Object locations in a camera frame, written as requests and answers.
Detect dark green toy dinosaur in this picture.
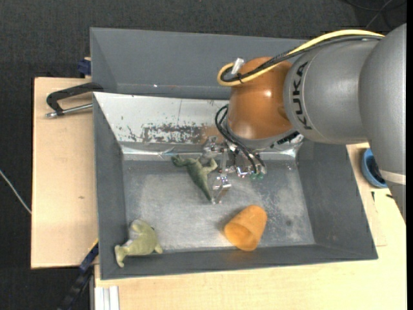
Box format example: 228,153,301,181
170,154,219,203

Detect orange plastic cup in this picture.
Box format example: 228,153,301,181
223,204,268,253

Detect black cylinder on white bracket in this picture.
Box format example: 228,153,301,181
270,132,305,150

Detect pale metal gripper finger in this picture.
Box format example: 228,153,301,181
211,174,224,203
215,179,233,205

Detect grey metal bin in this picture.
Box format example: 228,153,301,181
89,26,379,280

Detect pale green toy animal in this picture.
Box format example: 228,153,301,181
114,218,164,269

